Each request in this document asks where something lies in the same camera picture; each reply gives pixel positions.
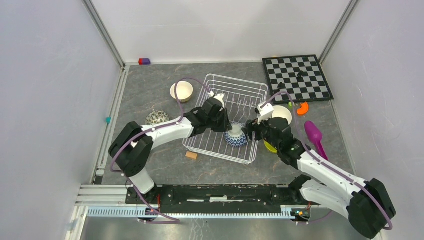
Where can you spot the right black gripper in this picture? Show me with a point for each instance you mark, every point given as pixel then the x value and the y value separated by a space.
pixel 252 125

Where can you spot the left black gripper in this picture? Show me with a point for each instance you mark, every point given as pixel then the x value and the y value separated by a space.
pixel 225 125

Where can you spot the yellow-green bowl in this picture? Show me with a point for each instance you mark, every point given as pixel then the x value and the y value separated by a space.
pixel 270 148

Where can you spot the white bowl outside rack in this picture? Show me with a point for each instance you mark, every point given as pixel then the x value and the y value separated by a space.
pixel 282 112

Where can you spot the blue patterned bowl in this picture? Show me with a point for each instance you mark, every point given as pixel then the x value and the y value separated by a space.
pixel 236 137

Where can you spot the beige bowl with leaf motif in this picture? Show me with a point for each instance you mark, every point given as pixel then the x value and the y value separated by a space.
pixel 184 91

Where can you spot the red floral pattern bowl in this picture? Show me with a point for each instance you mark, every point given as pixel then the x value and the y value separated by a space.
pixel 157 117

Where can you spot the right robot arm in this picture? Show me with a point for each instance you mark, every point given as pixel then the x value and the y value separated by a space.
pixel 366 204

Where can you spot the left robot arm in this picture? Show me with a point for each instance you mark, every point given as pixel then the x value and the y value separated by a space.
pixel 132 148

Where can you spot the orange curved toy piece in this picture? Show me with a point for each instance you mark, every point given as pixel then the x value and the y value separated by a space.
pixel 303 109

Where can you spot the purple plastic scoop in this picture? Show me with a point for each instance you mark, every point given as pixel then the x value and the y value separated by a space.
pixel 315 136

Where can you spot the black chess piece lower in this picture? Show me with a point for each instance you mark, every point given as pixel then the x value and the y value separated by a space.
pixel 281 85

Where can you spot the black chess piece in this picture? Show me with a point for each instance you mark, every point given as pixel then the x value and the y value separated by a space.
pixel 300 74
pixel 281 85

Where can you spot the small wooden block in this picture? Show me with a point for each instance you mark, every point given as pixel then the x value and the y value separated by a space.
pixel 191 155

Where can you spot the black chess piece upper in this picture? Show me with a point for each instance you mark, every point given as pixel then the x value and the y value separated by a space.
pixel 300 74

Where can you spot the black and white chessboard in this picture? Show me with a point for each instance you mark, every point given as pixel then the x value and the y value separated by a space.
pixel 312 87

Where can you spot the red and purple block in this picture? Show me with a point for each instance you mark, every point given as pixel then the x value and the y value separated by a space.
pixel 144 61

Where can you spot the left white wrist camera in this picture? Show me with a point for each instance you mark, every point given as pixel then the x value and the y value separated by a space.
pixel 218 97

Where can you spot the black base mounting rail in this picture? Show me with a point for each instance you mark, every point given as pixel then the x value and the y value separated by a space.
pixel 224 199

